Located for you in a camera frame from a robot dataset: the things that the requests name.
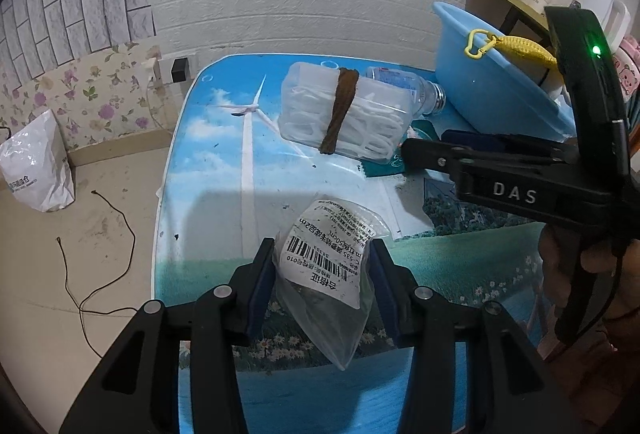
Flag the clear plastic bottle silver cap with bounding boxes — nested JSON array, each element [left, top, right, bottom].
[[364, 65, 447, 117]]

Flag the round plush yellow mesh bag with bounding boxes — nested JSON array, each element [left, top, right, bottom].
[[464, 28, 564, 100]]

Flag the clear bag barcode label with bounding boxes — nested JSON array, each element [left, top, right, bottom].
[[273, 197, 390, 370]]

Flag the person right hand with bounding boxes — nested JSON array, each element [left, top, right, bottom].
[[538, 225, 616, 325]]

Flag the blue plastic basin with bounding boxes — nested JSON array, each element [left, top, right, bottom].
[[433, 1, 576, 142]]

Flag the clear box brown band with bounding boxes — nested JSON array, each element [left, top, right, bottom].
[[278, 62, 414, 163]]

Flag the wooden side table black legs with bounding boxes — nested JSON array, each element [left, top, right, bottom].
[[464, 0, 551, 48]]

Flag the pink cartoon lunch box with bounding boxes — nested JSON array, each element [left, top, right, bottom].
[[613, 35, 640, 103]]

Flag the white electric kettle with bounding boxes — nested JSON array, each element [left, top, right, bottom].
[[576, 0, 631, 52]]

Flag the scenic printed blue table cover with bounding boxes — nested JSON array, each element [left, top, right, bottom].
[[152, 54, 549, 433]]

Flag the white plastic shopping bag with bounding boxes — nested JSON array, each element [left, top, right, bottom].
[[1, 109, 75, 212]]

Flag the thin black floor wire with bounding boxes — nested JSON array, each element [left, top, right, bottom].
[[55, 189, 139, 360]]

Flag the black wall plug adapter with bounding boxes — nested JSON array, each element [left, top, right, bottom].
[[170, 57, 190, 83]]

